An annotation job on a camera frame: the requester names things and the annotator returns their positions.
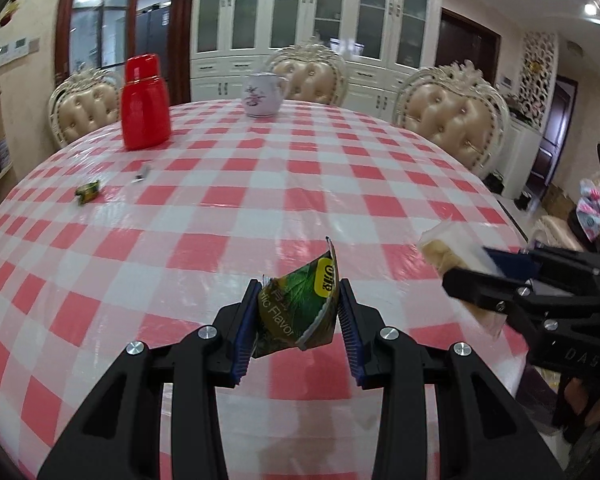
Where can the dark green snack packet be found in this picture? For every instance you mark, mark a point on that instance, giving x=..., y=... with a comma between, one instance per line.
x=295, y=305
x=90, y=191

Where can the red thermos jug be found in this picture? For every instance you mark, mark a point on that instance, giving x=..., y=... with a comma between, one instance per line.
x=145, y=110

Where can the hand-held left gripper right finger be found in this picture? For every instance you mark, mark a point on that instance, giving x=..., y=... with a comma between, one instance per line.
x=352, y=345

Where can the white floral teapot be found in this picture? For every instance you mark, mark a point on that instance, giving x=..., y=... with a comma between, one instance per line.
x=262, y=97

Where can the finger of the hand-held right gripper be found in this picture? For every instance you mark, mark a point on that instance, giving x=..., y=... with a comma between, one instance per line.
x=485, y=292
x=517, y=264

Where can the pink checked tablecloth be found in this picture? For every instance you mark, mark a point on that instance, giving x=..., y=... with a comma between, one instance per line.
x=280, y=185

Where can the colourful printed bag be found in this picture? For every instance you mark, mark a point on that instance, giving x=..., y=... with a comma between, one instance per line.
x=594, y=210

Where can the ceiling spotlight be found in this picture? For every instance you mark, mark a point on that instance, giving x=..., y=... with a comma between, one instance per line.
x=589, y=9

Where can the white lattice screen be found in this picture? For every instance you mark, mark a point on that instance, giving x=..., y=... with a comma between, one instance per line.
x=537, y=75

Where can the wall switch panel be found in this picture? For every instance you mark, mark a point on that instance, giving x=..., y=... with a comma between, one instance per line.
x=17, y=50

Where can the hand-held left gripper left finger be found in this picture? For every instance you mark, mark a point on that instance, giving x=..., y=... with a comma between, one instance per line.
x=242, y=345

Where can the small grey checkered packet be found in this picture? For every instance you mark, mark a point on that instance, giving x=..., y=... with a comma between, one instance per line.
x=142, y=172

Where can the cream tufted dining chair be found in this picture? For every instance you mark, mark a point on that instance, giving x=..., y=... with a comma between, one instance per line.
x=312, y=77
x=455, y=115
x=82, y=110

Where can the white glass-door cabinet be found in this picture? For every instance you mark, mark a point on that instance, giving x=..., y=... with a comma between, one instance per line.
x=320, y=20

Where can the dark refrigerator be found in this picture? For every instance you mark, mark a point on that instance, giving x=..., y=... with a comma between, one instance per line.
x=152, y=35

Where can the clear packet of cake slices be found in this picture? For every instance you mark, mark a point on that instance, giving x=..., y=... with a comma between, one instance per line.
x=452, y=250

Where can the dark wooden door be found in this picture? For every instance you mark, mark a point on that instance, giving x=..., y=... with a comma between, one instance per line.
x=467, y=40

